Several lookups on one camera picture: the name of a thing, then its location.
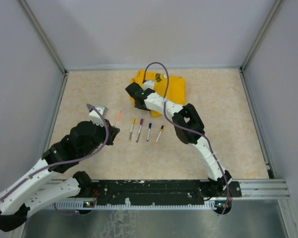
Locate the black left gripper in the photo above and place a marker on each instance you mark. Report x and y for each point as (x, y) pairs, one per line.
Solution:
(112, 132)

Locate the orange pink highlighter pen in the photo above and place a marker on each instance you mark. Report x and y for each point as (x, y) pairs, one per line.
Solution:
(118, 119)

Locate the white yellow whiteboard marker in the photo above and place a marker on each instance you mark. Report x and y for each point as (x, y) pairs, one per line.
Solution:
(131, 132)

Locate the white purple-end pen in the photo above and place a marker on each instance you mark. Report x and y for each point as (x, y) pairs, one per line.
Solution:
(138, 133)

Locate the white blue-end pen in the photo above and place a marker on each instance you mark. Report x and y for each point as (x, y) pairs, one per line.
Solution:
(148, 135)

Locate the thin white yellow-end pen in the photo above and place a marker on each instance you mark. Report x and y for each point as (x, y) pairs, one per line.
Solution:
(158, 136)

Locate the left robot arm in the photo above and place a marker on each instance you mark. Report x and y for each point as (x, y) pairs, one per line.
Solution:
(24, 198)

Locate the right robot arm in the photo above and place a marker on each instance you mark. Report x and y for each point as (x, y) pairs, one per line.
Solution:
(189, 129)

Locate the yellow folded t-shirt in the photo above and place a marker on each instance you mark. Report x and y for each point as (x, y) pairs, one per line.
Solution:
(172, 87)

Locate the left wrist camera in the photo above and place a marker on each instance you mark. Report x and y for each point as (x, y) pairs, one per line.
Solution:
(97, 114)

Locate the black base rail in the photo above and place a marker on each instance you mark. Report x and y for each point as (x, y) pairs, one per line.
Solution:
(151, 195)

